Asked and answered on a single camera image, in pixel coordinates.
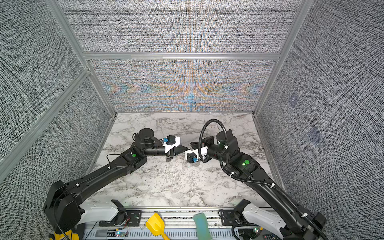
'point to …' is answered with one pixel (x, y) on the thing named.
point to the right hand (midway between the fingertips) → (194, 137)
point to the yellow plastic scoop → (155, 225)
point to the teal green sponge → (203, 231)
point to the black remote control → (271, 236)
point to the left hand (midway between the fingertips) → (188, 148)
